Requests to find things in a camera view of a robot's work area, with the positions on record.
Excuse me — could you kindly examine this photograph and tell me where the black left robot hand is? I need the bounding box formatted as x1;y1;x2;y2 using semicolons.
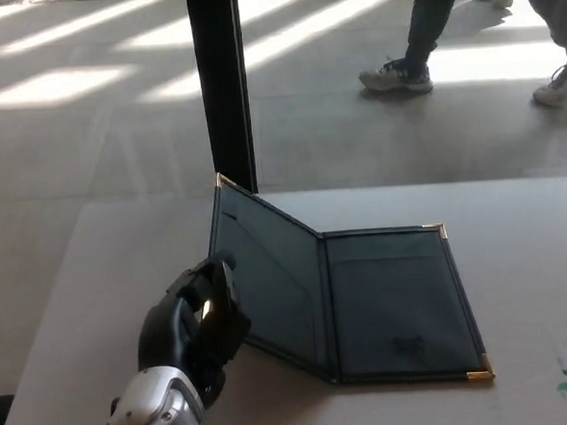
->
131;248;258;411

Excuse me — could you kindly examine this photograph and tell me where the dark blue diary folder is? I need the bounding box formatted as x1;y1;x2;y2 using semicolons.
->
202;156;497;398

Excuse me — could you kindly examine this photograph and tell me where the black vertical pillar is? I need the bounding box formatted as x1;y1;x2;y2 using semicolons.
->
185;0;259;199

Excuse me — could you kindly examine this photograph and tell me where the person in dark trousers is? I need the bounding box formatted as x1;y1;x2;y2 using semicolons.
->
354;0;567;119

